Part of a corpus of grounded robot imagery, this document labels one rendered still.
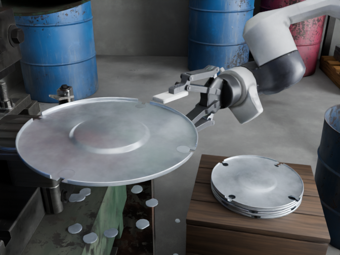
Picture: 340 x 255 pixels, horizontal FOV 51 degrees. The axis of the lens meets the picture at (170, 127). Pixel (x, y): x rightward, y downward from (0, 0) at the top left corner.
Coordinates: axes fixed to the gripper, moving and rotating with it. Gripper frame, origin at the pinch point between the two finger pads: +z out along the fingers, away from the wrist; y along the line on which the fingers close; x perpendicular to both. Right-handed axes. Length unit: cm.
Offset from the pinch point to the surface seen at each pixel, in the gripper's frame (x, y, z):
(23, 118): -15.9, 0.3, 21.2
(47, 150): -2.3, 0.2, 24.4
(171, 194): -52, -74, -60
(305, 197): 12, -40, -52
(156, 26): -227, -33, -229
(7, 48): -12.0, 13.8, 23.6
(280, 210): 11, -38, -37
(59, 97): -19.3, 1.0, 11.6
